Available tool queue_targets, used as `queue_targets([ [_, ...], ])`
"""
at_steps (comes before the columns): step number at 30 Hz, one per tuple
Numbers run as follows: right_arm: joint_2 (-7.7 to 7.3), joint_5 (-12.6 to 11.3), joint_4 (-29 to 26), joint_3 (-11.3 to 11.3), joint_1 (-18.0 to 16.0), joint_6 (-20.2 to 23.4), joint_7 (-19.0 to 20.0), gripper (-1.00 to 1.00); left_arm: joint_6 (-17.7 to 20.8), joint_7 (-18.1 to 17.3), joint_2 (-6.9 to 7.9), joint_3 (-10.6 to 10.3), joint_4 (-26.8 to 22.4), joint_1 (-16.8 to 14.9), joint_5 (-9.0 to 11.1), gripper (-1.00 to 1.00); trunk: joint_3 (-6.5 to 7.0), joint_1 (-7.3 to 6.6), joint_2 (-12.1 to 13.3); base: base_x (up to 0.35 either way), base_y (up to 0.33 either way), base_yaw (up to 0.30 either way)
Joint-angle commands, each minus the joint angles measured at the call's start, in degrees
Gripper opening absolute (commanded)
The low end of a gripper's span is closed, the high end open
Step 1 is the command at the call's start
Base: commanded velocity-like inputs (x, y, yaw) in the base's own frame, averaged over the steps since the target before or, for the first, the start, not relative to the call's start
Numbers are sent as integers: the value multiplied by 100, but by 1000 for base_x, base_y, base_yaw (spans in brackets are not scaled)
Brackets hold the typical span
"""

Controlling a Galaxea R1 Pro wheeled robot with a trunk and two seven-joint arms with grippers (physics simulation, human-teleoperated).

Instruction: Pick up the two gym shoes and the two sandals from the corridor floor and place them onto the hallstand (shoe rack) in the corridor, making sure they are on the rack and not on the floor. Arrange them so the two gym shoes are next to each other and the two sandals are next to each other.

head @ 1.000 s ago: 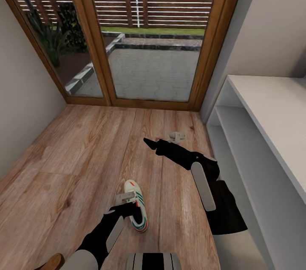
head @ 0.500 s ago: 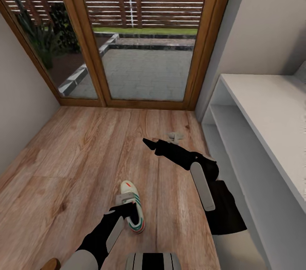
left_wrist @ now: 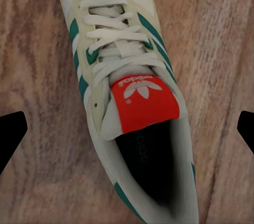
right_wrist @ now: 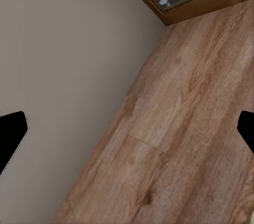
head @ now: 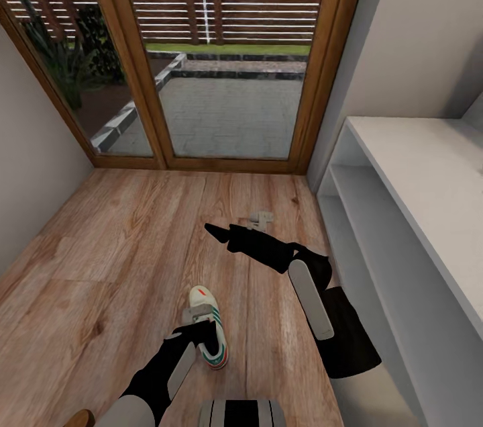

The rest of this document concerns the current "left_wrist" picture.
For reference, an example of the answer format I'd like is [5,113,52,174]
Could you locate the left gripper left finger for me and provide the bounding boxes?
[0,111,28,174]

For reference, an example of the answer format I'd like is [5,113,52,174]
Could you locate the gym shoe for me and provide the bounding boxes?
[60,0,198,224]

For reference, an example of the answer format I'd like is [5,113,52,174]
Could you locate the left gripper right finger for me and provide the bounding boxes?
[237,111,254,153]

